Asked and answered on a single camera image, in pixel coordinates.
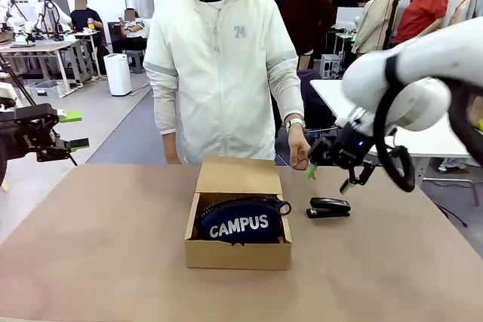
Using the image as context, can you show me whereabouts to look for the person's left hand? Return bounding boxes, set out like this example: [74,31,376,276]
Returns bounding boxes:
[288,127,313,171]

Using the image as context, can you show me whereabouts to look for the grey plastic stool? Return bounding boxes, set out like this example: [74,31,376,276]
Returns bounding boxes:
[127,50,147,74]

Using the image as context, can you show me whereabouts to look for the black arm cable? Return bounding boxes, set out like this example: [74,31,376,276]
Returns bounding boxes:
[375,54,483,193]
[0,140,9,187]

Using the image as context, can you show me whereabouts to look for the black tripod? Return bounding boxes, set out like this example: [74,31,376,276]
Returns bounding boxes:
[0,54,78,167]

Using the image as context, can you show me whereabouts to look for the white monitor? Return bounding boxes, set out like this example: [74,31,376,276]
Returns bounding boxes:
[335,7,365,32]

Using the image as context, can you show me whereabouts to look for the person in white jacket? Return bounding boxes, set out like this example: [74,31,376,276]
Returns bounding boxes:
[143,0,305,167]

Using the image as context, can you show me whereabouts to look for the person's right forearm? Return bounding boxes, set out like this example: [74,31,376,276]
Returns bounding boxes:
[150,87,182,155]

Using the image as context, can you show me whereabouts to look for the beige coat mannequin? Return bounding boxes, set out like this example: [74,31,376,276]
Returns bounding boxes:
[351,0,401,59]

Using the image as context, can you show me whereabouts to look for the seated person white shirt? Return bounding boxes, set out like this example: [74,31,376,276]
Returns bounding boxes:
[119,8,150,54]

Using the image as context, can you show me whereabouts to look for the grey box frame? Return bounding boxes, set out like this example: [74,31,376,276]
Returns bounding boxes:
[320,54,343,80]

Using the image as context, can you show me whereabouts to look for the dark red clothed mannequin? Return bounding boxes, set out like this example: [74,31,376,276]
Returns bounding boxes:
[282,0,337,70]

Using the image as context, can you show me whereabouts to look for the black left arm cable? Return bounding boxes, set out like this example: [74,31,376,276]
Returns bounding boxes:
[0,140,9,187]

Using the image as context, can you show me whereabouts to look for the tan dress mannequin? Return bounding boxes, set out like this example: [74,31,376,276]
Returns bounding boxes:
[448,0,472,27]

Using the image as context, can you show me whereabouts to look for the black stapler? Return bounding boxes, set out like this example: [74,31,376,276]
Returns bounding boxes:
[306,197,352,219]

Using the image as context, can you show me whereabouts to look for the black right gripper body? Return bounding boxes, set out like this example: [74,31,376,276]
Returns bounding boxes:
[322,127,374,170]

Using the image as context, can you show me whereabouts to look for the wooden top desk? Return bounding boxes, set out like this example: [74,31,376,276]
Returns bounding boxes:
[0,41,76,99]

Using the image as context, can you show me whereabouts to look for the white air purifier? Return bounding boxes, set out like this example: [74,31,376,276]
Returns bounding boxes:
[103,53,133,97]

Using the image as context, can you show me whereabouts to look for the person's left forearm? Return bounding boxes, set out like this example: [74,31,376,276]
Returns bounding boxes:
[269,72,305,123]

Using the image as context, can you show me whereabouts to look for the thin black floor cable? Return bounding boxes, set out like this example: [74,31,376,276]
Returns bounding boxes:
[435,204,469,228]

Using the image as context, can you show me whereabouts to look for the small white desk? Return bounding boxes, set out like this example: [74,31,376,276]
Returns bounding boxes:
[73,29,103,76]

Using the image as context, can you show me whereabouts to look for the grey storage bin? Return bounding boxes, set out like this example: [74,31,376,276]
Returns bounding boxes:
[29,80,63,100]

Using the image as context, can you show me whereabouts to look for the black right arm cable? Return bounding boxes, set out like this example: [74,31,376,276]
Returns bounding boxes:
[375,54,483,193]

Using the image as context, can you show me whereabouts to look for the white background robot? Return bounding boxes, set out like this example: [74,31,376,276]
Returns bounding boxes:
[35,0,75,36]
[0,0,29,42]

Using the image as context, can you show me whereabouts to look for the navy blue zipper pouch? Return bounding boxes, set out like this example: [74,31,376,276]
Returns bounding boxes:
[194,194,293,244]

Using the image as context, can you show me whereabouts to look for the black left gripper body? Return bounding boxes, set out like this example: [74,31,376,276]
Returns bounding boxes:
[0,116,50,159]

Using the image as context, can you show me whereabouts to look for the seated person dark shirt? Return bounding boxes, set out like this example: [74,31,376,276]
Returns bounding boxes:
[70,0,110,74]

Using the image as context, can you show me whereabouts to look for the brown cardboard box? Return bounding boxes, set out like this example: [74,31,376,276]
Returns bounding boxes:
[183,155,294,271]

